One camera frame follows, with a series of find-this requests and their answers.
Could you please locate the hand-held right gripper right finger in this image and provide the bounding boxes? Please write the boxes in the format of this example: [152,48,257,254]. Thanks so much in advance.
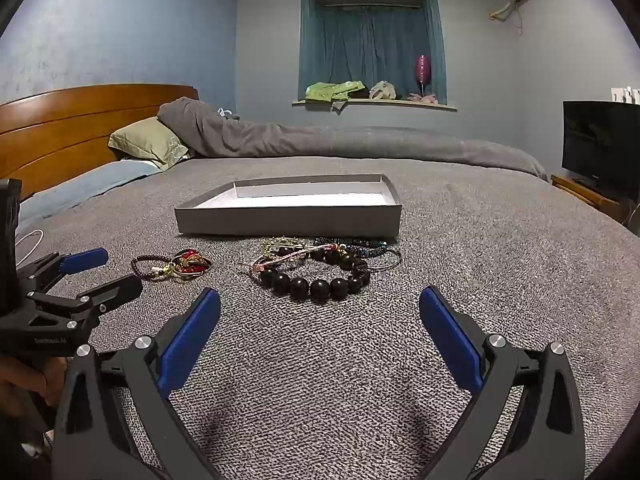
[419,286,586,480]

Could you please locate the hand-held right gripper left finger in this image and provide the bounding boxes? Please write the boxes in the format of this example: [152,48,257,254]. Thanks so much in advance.
[52,287,222,480]

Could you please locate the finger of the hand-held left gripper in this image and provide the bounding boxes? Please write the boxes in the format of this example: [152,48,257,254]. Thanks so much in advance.
[16,247,109,292]
[26,275,144,334]

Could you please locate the red bead gold mesh ornament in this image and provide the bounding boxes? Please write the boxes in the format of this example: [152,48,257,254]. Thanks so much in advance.
[160,247,213,283]

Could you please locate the silver bangle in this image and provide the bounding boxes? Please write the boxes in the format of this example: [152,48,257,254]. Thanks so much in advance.
[367,247,402,270]

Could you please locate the blue beaded bracelet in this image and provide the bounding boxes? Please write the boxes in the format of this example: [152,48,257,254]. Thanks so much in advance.
[315,237,391,261]

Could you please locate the large black bead bracelet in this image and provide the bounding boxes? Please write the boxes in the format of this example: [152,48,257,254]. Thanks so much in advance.
[257,246,372,303]

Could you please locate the gold chain bracelet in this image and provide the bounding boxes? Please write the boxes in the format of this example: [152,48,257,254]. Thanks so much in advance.
[261,236,311,256]

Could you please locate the grey shallow cardboard box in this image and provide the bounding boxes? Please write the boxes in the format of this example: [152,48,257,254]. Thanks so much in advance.
[174,174,402,239]

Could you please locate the person's left hand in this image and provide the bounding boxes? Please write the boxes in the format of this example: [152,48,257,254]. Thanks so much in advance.
[0,355,68,418]

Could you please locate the blue pillow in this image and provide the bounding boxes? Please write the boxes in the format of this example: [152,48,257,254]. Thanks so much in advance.
[17,160,163,233]

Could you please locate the green pillow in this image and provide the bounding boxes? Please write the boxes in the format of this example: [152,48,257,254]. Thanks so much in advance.
[108,116,196,171]

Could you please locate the wooden headboard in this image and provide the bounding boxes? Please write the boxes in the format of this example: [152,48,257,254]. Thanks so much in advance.
[0,83,200,201]

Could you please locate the grey knit bedspread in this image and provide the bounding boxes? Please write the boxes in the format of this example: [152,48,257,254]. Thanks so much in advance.
[0,155,640,480]

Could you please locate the wooden television stand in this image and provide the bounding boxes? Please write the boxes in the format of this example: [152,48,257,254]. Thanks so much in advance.
[550,174,640,236]

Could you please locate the grey duvet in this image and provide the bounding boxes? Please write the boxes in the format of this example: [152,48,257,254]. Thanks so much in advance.
[157,96,550,182]

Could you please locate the window sill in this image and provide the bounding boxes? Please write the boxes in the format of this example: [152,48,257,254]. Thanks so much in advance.
[292,97,458,112]

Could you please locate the black television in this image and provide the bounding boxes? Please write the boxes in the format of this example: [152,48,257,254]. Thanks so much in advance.
[561,100,640,203]

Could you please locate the green cloth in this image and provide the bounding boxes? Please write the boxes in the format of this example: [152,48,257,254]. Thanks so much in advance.
[305,80,371,102]

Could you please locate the white cable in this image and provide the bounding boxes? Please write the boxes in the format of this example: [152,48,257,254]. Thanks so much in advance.
[15,230,45,266]

